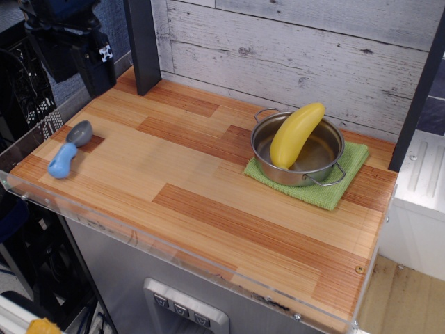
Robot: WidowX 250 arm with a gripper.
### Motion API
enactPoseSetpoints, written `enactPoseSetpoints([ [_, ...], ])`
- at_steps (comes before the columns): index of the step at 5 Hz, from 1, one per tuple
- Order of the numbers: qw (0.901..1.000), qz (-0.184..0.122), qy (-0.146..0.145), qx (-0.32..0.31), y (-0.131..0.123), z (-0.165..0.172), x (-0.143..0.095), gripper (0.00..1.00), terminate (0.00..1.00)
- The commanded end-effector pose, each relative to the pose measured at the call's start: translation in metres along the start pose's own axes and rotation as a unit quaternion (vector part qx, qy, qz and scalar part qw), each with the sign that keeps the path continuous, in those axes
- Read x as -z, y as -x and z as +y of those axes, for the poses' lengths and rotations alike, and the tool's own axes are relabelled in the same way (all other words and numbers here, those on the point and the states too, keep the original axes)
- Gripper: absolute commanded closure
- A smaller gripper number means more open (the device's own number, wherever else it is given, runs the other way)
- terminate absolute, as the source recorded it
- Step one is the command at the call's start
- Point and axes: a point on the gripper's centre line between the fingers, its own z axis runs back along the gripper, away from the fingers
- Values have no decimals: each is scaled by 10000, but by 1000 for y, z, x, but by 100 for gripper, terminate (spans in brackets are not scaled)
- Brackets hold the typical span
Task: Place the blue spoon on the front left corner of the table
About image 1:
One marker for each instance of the silver button control panel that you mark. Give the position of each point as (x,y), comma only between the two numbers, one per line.
(173,311)

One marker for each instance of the yellow plastic banana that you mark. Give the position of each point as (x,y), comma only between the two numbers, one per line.
(293,134)

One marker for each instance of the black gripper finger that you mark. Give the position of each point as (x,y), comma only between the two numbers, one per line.
(55,56)
(96,67)

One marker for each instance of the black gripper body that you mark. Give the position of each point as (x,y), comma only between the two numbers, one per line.
(76,32)

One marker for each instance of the stainless cabinet front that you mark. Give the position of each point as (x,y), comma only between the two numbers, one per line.
(118,271)

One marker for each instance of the dark grey left post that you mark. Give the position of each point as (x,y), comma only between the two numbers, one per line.
(142,38)

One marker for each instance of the blue handled grey spoon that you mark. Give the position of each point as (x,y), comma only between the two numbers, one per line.
(78,136)

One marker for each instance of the dark grey right post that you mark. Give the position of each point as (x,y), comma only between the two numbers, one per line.
(419,99)

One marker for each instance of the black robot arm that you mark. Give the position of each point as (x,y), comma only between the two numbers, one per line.
(59,11)

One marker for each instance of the dark grey post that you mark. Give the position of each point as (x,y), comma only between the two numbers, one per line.
(419,99)
(142,38)

